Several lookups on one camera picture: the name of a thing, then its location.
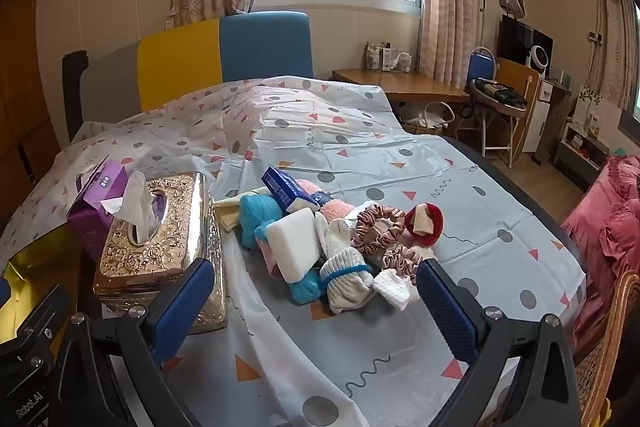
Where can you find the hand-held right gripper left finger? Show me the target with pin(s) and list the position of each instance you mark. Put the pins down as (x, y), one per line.
(182, 302)

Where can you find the black television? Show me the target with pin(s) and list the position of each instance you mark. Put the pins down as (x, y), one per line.
(515, 39)

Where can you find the wooden board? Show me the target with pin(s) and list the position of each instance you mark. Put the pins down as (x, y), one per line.
(517, 74)

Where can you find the small white carton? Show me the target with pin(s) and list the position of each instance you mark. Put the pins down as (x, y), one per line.
(374, 56)
(397, 61)

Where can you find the red plush slipper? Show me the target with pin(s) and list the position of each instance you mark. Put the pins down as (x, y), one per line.
(435, 219)

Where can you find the white tote bag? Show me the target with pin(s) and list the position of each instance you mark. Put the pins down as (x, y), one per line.
(430, 117)

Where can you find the wooden wardrobe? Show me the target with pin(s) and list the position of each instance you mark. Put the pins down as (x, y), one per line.
(25, 82)

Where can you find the pink ruffled bedding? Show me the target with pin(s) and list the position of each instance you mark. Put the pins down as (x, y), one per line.
(605, 217)

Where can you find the pink towel roll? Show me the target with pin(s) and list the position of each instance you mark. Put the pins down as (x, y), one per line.
(337, 210)

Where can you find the blue tissue packet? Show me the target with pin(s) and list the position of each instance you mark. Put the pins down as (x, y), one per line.
(285, 189)

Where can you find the white facial tissue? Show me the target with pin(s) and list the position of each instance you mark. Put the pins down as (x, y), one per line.
(137, 207)

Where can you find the patterned plastic tablecloth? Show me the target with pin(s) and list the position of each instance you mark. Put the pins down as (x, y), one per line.
(400, 187)

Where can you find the white waffle cloth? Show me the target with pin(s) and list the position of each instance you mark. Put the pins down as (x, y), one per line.
(395, 289)

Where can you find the white soap bar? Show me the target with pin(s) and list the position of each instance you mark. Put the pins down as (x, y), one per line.
(292, 242)

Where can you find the black upright panel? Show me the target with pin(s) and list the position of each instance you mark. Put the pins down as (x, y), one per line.
(74, 92)

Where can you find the wooden desk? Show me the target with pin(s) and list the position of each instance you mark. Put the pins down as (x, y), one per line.
(400, 84)

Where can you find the pink cloth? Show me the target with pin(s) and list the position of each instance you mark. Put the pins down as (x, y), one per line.
(262, 252)

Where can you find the gold tin box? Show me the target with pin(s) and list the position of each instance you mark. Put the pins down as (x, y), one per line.
(30, 257)

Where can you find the purple tissue box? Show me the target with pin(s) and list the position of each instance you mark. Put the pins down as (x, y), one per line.
(112, 181)

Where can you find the cardboard box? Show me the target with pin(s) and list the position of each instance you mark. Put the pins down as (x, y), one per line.
(422, 129)

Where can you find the low shelf unit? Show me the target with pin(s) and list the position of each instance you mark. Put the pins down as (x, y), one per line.
(585, 147)

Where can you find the white cabinet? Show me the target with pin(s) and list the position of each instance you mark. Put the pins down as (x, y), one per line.
(537, 117)

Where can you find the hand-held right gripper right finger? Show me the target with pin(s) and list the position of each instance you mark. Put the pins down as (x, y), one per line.
(445, 307)

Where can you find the white round fan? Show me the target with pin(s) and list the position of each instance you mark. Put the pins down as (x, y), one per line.
(540, 55)

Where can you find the wicker chair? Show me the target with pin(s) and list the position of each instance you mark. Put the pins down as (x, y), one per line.
(610, 357)

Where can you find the ornate gold tissue box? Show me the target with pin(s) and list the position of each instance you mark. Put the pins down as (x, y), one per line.
(150, 262)

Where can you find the pink satin scrunchie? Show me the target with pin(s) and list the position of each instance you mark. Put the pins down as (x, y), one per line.
(365, 227)
(400, 259)

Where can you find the blue fluffy towel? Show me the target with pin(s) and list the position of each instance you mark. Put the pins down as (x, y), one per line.
(255, 212)

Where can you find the blue folding chair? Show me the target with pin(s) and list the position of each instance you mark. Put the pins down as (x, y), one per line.
(480, 64)

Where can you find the white knit glove bundle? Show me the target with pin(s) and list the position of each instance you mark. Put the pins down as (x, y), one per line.
(345, 282)

